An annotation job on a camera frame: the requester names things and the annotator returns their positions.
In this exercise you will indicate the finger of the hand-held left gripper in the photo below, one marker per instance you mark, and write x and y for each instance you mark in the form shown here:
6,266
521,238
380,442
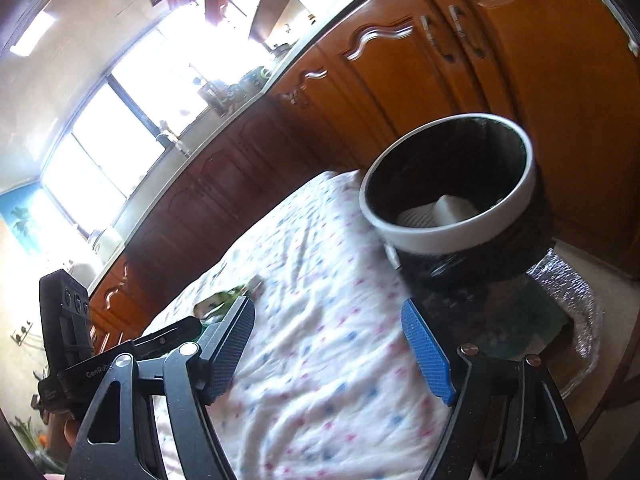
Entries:
170,336

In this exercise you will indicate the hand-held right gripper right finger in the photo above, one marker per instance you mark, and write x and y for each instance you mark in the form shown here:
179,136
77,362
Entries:
427,355

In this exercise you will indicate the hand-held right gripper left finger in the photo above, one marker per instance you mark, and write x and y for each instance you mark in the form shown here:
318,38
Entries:
227,355

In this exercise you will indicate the green carton box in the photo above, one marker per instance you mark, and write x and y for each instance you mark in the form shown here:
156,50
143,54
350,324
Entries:
220,302

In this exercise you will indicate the black trash bin white rim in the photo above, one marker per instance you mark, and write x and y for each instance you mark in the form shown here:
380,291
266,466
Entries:
450,250

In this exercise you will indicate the white foam fruit net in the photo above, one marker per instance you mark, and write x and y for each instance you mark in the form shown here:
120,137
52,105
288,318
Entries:
445,212

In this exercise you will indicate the person's left hand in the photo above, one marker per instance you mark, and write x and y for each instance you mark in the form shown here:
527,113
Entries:
71,432

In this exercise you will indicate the dark stand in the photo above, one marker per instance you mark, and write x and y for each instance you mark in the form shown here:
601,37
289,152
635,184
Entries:
500,320

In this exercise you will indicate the white floral tablecloth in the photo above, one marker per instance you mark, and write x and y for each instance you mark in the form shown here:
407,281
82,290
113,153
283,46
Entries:
310,310

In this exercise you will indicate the white pot with lid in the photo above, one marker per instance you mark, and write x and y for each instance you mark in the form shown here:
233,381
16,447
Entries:
106,242

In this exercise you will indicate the silver foil sheet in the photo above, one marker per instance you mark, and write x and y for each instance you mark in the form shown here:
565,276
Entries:
575,300

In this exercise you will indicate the chrome sink faucet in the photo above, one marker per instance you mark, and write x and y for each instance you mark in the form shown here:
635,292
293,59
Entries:
172,137

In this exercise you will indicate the kitchen window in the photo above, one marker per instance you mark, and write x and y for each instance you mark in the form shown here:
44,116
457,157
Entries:
125,135

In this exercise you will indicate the utensil rack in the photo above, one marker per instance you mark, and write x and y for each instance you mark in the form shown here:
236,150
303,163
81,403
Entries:
221,99

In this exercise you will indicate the green mug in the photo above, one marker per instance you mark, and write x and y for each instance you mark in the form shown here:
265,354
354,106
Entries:
262,76

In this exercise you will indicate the wooden lower kitchen cabinets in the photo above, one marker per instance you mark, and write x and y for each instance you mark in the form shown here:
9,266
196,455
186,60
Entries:
400,70

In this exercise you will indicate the ceiling light panel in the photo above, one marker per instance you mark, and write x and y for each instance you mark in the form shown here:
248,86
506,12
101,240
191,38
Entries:
32,34

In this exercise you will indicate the speckled kitchen countertop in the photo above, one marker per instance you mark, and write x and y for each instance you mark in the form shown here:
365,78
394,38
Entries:
310,30

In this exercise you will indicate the wall power outlet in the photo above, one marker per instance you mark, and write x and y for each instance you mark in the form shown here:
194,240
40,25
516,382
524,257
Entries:
21,335

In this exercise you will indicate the blue wall poster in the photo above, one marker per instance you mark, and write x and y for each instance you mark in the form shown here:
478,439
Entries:
20,220

